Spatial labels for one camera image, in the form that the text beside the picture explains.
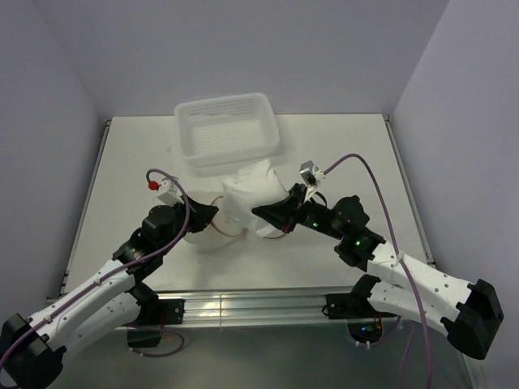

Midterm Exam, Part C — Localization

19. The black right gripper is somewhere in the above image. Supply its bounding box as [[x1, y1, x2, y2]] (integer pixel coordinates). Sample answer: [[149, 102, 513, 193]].
[[252, 182, 345, 239]]

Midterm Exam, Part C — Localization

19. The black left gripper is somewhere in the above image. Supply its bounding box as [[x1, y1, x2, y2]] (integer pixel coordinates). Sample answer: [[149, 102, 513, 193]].
[[158, 193, 217, 254]]

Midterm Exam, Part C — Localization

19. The white bra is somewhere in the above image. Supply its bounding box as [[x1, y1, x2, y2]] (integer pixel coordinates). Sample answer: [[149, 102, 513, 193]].
[[221, 159, 289, 238]]

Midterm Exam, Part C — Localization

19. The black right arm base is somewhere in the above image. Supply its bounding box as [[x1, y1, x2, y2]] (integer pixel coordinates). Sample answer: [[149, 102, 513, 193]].
[[321, 293, 387, 344]]

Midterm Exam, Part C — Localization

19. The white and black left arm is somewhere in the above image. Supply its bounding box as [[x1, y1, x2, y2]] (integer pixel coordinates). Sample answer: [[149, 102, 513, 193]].
[[1, 199, 218, 388]]

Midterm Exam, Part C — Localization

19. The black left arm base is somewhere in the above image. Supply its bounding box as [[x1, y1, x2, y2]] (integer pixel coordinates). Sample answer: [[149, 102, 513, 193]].
[[127, 298, 185, 349]]

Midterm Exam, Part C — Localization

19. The white perforated plastic basket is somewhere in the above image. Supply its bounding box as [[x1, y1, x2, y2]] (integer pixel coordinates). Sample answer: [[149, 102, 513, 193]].
[[174, 92, 281, 168]]

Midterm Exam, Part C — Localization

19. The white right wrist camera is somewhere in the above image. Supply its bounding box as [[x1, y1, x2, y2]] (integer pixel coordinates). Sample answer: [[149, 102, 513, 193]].
[[299, 160, 325, 190]]

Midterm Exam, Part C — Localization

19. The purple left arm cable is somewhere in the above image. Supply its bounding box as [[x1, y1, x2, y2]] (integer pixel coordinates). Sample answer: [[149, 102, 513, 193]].
[[0, 169, 191, 358]]

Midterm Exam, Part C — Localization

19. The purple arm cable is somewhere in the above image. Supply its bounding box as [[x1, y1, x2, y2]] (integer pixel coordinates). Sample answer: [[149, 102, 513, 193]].
[[0, 169, 191, 358], [322, 152, 432, 389]]

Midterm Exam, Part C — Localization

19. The aluminium rail frame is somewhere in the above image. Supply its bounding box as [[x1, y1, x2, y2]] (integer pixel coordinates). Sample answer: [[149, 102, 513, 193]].
[[49, 114, 419, 327]]

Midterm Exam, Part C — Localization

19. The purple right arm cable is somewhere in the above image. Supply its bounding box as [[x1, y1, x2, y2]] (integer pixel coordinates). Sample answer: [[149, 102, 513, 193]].
[[322, 152, 432, 389]]

